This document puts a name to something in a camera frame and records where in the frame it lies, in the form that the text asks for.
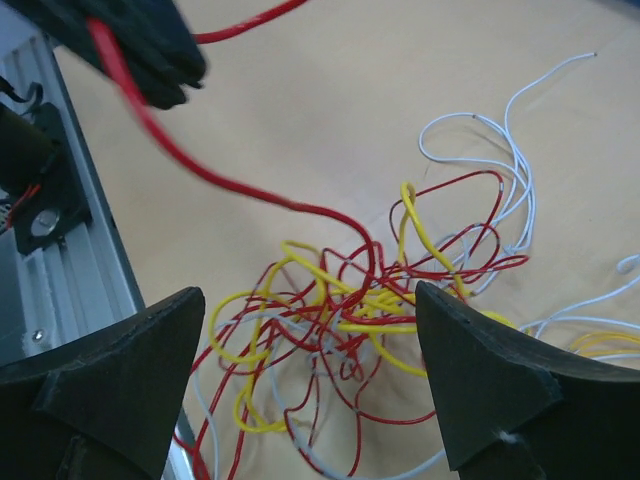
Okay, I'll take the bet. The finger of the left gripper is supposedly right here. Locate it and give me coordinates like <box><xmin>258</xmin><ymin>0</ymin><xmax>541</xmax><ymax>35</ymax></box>
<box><xmin>9</xmin><ymin>0</ymin><xmax>207</xmax><ymax>110</ymax></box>

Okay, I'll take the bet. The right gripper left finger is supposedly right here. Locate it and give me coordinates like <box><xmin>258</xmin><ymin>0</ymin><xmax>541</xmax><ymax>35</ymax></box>
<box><xmin>1</xmin><ymin>287</ymin><xmax>205</xmax><ymax>479</ymax></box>

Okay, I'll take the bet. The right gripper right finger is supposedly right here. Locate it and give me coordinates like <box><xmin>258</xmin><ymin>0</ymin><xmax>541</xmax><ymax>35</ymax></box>
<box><xmin>415</xmin><ymin>282</ymin><xmax>639</xmax><ymax>479</ymax></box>

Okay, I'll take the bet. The wire bundle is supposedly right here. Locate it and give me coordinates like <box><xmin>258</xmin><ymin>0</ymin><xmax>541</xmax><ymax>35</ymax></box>
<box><xmin>187</xmin><ymin>52</ymin><xmax>640</xmax><ymax>480</ymax></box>

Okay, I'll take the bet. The aluminium front rail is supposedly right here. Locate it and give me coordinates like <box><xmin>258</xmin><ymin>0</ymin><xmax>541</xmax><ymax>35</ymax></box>
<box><xmin>1</xmin><ymin>1</ymin><xmax>193</xmax><ymax>479</ymax></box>

